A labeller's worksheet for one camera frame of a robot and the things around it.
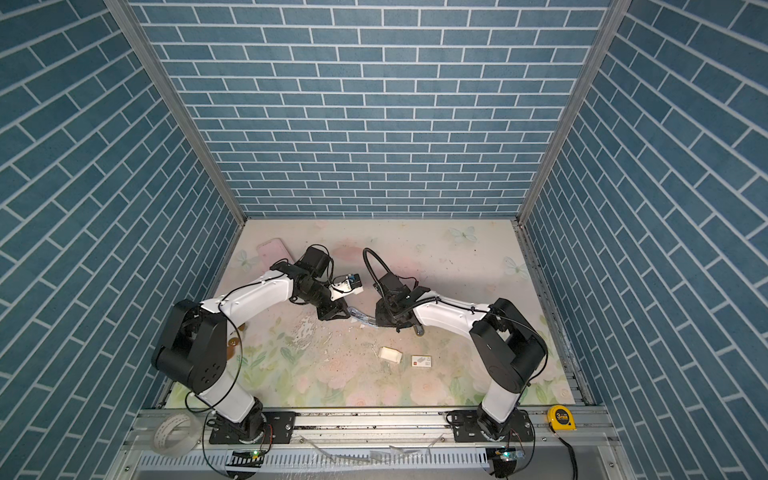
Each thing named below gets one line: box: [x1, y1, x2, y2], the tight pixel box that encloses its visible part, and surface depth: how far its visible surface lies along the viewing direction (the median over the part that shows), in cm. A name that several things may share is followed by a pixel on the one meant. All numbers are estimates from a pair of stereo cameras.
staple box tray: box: [378, 346, 403, 364], surface depth 88 cm
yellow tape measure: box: [547, 405, 577, 430], surface depth 75 cm
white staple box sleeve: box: [411, 355, 433, 368], surface depth 85 cm
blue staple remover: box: [348, 306, 379, 328], surface depth 93 cm
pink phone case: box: [256, 238, 295, 273], surface depth 111 cm
